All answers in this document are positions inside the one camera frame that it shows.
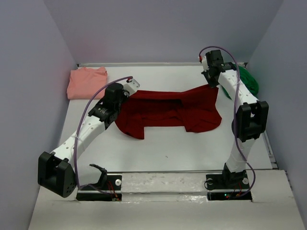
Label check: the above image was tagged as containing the red t shirt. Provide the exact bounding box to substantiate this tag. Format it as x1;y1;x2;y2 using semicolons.
115;85;222;139

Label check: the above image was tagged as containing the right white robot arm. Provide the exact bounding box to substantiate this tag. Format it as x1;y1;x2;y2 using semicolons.
199;49;269;191

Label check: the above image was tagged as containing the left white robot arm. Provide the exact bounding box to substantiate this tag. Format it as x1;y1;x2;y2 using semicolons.
37;78;140;198

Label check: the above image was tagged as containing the folded pink t shirt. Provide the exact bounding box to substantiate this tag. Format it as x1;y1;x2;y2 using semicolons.
67;67;108;100

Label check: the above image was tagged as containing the green t shirt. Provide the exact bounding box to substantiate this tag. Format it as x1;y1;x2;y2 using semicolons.
220;64;260;99

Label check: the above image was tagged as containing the white front cover board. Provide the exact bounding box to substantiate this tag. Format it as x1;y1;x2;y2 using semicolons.
29;170;304;230

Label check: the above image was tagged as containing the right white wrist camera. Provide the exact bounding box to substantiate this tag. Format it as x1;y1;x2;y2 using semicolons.
201;56;209;71

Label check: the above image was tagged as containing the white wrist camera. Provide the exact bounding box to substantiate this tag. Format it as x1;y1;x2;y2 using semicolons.
123;79;140;96
201;56;209;71

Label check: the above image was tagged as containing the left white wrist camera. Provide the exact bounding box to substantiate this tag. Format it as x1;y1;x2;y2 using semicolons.
123;79;140;96

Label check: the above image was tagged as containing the aluminium table frame rail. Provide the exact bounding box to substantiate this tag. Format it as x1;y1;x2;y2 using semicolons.
76;62;248;68

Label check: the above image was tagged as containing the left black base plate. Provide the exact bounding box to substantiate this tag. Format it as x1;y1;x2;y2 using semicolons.
76;173;122;202

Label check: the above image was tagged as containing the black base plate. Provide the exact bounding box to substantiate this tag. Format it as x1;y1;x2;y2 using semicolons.
76;173;122;202
204;172;252;201

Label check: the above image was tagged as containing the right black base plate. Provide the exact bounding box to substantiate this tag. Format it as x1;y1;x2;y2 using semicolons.
204;172;252;201

